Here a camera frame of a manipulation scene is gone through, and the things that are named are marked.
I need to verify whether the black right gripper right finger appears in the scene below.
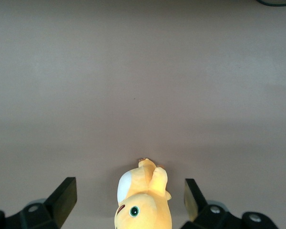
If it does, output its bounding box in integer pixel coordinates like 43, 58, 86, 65
184, 178, 280, 229

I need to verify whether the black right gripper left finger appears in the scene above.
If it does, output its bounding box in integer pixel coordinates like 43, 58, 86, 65
0, 177, 78, 229

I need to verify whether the yellow plush toy animal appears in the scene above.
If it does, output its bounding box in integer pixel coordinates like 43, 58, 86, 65
113, 157, 173, 229

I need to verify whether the dark round rimmed object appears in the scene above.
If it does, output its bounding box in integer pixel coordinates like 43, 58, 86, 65
255, 0, 286, 7

